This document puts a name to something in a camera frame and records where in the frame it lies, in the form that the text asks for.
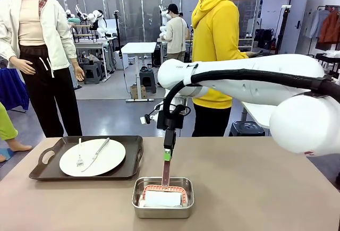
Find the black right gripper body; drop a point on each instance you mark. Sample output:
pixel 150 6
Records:
pixel 166 120

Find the grey plastic stool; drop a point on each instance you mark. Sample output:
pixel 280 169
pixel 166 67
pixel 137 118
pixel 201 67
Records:
pixel 93 73
pixel 148 81

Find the dark brown serving tray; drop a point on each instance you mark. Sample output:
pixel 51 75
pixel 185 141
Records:
pixel 130 162

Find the white background workbench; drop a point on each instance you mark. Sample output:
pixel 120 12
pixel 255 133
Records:
pixel 90 45

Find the black plastic stool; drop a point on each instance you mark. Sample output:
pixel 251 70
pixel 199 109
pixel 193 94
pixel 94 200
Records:
pixel 247 129

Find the background person in beige top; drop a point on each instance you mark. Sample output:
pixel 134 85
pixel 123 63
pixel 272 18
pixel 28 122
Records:
pixel 175 32

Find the person's right hand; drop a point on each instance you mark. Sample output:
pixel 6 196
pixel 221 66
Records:
pixel 251 54

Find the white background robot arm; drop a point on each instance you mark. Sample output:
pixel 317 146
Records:
pixel 163 16
pixel 99 24

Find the large white table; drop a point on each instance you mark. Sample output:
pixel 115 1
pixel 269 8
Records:
pixel 259 114

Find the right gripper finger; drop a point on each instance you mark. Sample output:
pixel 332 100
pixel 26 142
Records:
pixel 168 140
pixel 173 139

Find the silver fork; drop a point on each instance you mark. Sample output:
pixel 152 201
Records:
pixel 79 154

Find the black camera tripod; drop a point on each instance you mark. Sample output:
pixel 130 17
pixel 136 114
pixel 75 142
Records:
pixel 117 32

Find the black clothes rack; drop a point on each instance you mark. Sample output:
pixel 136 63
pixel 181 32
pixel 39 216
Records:
pixel 322 7

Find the pink lint roller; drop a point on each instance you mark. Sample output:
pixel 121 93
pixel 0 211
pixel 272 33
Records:
pixel 166 172

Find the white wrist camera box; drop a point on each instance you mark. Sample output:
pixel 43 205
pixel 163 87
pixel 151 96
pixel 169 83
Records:
pixel 145 119

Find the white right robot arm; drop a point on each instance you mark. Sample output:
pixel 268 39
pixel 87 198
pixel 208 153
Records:
pixel 239 66

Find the person in yellow hoodie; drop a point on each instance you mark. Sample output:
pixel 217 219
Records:
pixel 215 29

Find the mannequin in white jacket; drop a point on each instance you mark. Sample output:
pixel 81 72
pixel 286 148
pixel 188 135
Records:
pixel 55 29

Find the rectangular steel container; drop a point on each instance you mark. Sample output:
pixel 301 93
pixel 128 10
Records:
pixel 162 212

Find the cardboard box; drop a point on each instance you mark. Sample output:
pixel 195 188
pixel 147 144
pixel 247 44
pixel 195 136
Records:
pixel 138 93

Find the person's right forearm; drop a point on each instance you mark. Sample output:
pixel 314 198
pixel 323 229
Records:
pixel 239 55

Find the orange jacket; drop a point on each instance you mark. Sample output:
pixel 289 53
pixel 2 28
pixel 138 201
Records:
pixel 330 27

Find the light blue shirt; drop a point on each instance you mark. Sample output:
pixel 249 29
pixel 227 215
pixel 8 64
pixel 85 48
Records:
pixel 316 24

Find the black bags pile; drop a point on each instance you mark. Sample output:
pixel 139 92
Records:
pixel 264 38

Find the silver table knife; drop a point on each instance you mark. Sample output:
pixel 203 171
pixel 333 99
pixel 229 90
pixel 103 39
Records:
pixel 97 154

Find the black stand with white head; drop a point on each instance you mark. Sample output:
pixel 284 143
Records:
pixel 284 24

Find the blue cloth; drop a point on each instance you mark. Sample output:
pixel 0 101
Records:
pixel 13 87

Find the white round dinner plate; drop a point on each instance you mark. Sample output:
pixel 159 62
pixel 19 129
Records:
pixel 109 156

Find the mannequin in green trousers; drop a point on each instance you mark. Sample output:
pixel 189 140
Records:
pixel 5 124

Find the small white desk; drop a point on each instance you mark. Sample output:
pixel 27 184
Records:
pixel 139 47

